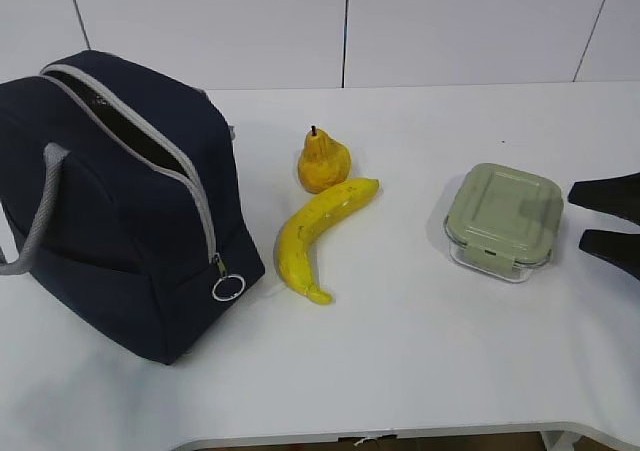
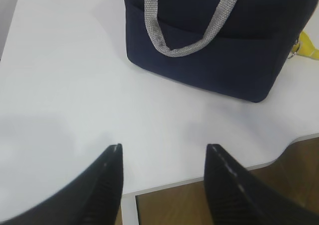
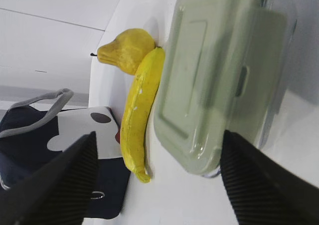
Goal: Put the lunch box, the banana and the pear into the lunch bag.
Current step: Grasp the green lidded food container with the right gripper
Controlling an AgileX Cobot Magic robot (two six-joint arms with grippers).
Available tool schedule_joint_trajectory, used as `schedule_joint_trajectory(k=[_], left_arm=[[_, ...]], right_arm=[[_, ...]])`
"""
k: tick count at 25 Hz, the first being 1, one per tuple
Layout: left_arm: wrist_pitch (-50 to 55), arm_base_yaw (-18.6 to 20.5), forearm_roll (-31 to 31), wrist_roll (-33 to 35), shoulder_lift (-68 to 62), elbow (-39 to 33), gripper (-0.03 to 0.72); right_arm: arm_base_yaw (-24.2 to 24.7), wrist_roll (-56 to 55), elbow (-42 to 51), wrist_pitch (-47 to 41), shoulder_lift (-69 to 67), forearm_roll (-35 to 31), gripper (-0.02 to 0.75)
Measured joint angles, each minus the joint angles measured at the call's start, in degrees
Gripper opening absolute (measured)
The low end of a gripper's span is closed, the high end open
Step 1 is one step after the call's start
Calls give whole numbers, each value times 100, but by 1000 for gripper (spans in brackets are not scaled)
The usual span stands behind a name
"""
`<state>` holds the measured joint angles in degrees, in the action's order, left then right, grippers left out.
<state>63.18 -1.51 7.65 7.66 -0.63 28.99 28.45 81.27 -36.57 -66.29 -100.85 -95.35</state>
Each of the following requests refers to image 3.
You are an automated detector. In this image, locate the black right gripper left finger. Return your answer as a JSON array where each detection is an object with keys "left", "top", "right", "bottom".
[{"left": 0, "top": 132, "right": 98, "bottom": 225}]

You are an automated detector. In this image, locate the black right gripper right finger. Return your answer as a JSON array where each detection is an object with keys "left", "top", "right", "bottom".
[{"left": 220, "top": 130, "right": 319, "bottom": 225}]

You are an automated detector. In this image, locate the navy blue lunch bag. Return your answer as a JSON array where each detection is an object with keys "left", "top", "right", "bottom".
[{"left": 0, "top": 88, "right": 130, "bottom": 220}]

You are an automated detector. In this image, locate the yellow banana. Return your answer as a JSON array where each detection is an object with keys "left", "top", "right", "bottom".
[{"left": 120, "top": 47, "right": 165, "bottom": 183}]

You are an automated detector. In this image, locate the glass container with green lid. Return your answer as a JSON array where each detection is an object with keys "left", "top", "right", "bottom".
[{"left": 154, "top": 0, "right": 297, "bottom": 178}]

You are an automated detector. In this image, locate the yellow pear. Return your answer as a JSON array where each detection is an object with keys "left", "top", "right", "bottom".
[{"left": 90, "top": 28, "right": 156, "bottom": 75}]

